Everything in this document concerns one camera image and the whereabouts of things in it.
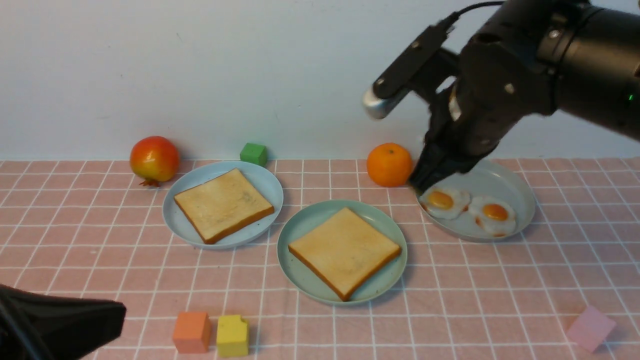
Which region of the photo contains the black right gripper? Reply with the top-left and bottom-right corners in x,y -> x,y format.
409,82 -> 511,195

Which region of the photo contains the toast slice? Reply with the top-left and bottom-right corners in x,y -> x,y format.
286,205 -> 404,302
173,168 -> 275,245

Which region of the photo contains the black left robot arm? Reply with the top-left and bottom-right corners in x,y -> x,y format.
0,284 -> 127,360

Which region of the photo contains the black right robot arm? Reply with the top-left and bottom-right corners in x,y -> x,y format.
408,0 -> 640,194

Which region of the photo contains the grey plate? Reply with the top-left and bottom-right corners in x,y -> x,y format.
414,161 -> 536,243

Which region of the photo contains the left fried egg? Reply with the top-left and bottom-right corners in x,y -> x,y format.
418,187 -> 472,220

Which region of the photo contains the fried egg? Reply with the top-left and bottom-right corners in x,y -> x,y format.
467,195 -> 517,238
418,187 -> 472,220

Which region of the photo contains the orange tangerine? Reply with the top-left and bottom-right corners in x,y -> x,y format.
366,142 -> 413,188

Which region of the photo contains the right fried egg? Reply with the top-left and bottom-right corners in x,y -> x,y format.
467,195 -> 517,238

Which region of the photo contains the light blue plate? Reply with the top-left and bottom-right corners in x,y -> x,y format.
162,161 -> 284,250

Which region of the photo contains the green foam cube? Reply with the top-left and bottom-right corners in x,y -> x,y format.
239,142 -> 269,167

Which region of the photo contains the teal green plate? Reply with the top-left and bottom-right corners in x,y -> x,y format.
277,199 -> 408,306

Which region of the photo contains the pink foam cube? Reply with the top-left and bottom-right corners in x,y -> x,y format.
566,305 -> 617,353

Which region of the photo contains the yellow foam block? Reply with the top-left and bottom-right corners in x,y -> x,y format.
215,314 -> 250,358

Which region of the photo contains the red yellow pomegranate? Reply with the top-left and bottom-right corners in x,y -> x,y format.
129,136 -> 181,187

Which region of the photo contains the orange foam cube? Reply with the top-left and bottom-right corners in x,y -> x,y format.
172,311 -> 211,354

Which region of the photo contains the pink checkered tablecloth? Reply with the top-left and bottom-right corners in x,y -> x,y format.
0,158 -> 640,360

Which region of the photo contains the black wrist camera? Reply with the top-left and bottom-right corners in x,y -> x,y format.
362,18 -> 460,120

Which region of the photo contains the black camera cable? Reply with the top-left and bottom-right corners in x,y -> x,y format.
450,1 -> 506,21

